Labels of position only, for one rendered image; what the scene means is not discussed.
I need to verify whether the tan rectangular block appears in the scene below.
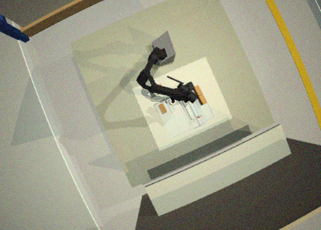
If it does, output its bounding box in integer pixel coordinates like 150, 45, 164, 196
159, 104, 167, 114

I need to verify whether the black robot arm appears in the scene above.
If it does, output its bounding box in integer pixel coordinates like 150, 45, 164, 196
136, 47, 198, 103

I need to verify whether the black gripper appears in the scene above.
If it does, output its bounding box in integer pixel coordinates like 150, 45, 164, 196
185, 81, 195, 91

